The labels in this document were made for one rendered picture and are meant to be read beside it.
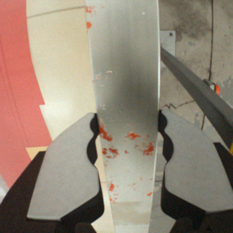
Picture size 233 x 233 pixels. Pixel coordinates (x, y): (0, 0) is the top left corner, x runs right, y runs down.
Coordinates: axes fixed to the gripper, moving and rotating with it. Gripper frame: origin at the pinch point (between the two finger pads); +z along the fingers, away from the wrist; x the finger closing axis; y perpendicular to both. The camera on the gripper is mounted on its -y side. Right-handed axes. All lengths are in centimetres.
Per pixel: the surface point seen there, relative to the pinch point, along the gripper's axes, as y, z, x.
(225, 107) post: 10.2, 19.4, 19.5
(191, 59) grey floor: 19, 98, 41
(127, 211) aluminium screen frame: 9.9, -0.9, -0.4
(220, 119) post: 11.3, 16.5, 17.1
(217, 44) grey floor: 8, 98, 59
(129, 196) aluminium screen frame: 7.4, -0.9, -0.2
